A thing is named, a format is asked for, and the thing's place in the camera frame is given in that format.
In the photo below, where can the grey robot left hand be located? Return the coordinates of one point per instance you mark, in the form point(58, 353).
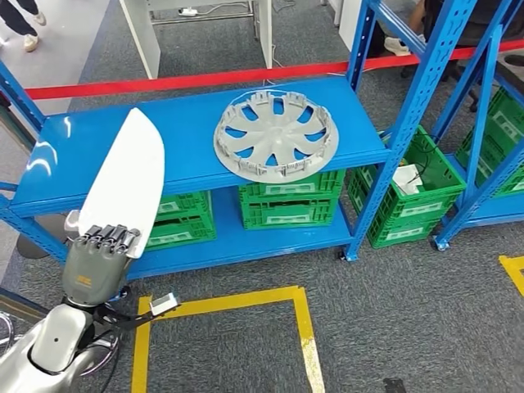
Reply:
point(94, 271)

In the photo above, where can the white plastic body part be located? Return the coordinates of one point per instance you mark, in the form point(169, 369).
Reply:
point(127, 173)

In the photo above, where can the blue steel shelf rack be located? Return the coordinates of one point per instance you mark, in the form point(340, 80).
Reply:
point(192, 135)
point(485, 108)

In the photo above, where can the red barrier belt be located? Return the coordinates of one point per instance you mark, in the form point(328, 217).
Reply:
point(184, 81)

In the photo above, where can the white desk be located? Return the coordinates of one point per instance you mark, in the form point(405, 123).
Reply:
point(143, 38)

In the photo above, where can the grey wheel hubcap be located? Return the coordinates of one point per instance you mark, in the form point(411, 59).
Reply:
point(276, 142)

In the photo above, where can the white power strip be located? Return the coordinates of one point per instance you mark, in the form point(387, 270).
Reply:
point(188, 11)

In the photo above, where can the white cabinet panel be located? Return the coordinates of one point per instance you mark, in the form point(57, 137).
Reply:
point(348, 21)

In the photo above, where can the white item in crate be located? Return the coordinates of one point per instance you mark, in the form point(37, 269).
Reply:
point(405, 179)

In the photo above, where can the black office chair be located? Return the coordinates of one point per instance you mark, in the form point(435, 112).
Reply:
point(473, 97)

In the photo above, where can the black camera bracket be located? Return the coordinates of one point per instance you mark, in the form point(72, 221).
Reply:
point(127, 321)

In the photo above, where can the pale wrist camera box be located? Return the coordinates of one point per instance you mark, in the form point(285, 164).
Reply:
point(164, 304)

